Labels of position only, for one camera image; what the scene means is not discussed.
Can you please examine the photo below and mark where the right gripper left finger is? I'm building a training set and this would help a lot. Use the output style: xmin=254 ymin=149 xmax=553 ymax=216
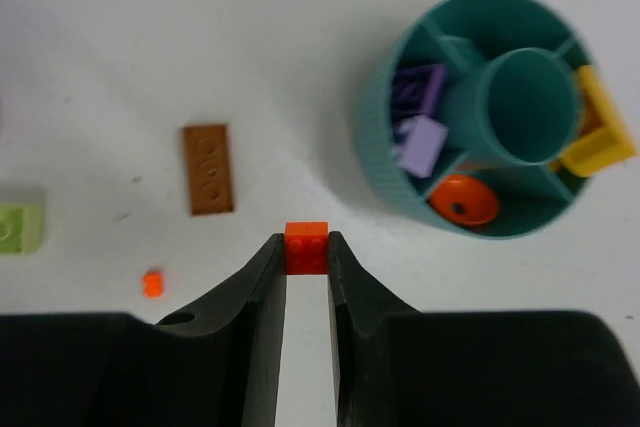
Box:
xmin=1 ymin=234 xmax=286 ymax=426

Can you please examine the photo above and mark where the purple printed lego tile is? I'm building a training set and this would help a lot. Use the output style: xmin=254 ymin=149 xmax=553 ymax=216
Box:
xmin=390 ymin=63 xmax=448 ymax=121

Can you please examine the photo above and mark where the teal divided round container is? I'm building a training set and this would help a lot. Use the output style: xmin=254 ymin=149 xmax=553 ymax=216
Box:
xmin=352 ymin=0 xmax=591 ymax=240

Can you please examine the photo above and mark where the brown lego plate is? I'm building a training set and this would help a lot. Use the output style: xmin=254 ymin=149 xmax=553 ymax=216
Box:
xmin=181 ymin=124 xmax=235 ymax=216

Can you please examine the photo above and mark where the yellow orange lego brick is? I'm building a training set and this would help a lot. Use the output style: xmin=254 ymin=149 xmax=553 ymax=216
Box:
xmin=549 ymin=65 xmax=638 ymax=178

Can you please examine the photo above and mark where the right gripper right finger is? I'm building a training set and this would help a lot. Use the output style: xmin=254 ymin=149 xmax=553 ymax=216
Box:
xmin=328 ymin=232 xmax=639 ymax=426

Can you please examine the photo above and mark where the lilac square lego brick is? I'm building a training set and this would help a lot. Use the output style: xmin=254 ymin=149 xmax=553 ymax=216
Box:
xmin=394 ymin=115 xmax=448 ymax=179

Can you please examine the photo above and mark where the small orange lego stud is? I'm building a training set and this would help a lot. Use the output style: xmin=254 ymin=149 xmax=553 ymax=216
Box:
xmin=142 ymin=269 xmax=165 ymax=298

